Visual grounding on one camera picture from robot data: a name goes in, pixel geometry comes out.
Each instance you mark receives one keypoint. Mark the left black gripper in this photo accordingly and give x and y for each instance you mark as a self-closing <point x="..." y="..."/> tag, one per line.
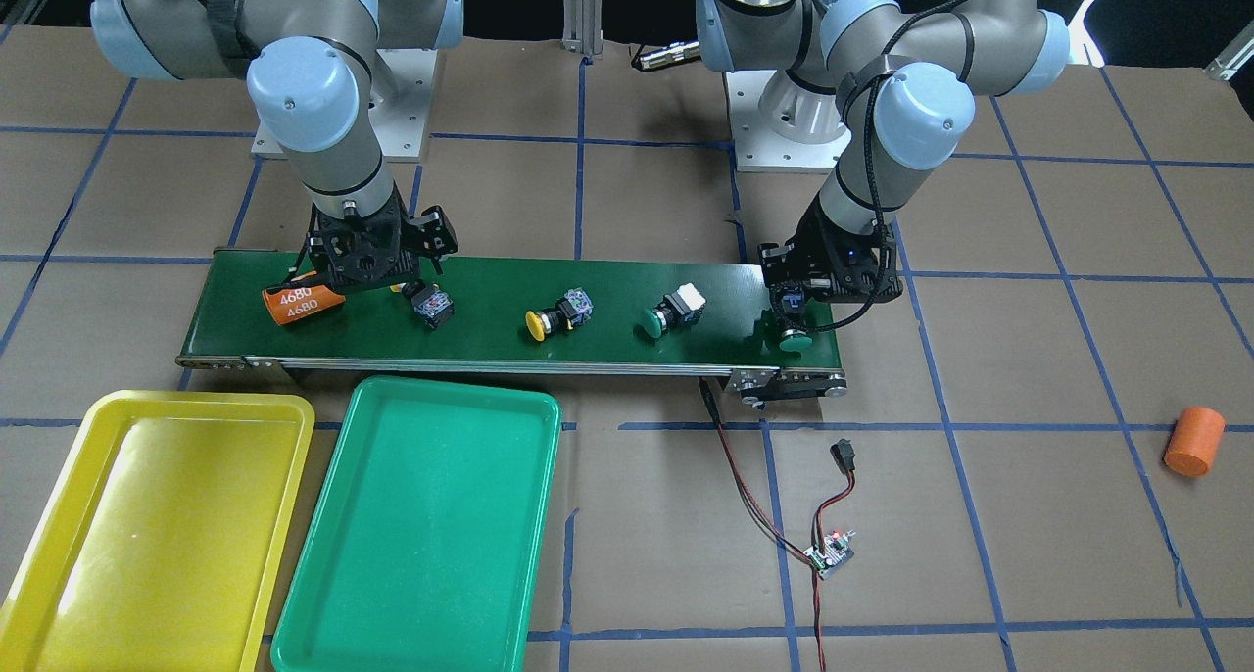
<point x="811" y="240"/>

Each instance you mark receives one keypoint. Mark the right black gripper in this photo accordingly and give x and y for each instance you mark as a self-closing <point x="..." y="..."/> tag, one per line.
<point x="434" y="232"/>

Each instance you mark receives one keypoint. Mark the green push button switch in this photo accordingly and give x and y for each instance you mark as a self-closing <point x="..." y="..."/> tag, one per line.
<point x="788" y="304"/>

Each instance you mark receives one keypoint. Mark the orange cylinder labelled 4680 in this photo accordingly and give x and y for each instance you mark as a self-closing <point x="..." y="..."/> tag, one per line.
<point x="287" y="306"/>

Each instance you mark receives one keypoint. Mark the yellow push button switch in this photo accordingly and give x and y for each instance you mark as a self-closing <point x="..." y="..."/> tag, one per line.
<point x="569" y="312"/>

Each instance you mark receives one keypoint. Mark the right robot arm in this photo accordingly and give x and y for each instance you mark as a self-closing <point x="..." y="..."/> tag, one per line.
<point x="311" y="68"/>

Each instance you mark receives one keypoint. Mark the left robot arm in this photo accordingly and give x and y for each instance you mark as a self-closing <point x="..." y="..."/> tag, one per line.
<point x="905" y="86"/>

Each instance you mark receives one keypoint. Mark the green conveyor belt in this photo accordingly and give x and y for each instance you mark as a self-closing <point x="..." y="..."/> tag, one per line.
<point x="736" y="339"/>

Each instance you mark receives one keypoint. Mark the small controller circuit board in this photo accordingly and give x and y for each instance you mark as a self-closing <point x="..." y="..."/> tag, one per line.
<point x="832" y="552"/>

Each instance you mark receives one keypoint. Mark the green plastic tray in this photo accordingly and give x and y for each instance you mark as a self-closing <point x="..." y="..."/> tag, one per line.
<point x="422" y="553"/>

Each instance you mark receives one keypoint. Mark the yellow plastic tray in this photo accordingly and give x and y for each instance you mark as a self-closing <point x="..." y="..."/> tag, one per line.
<point x="161" y="543"/>

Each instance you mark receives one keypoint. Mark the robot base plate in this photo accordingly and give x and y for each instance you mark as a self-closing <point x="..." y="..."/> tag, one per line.
<point x="780" y="126"/>
<point x="398" y="107"/>

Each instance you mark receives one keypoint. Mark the aluminium frame post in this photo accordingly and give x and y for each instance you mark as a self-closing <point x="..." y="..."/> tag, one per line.
<point x="582" y="27"/>

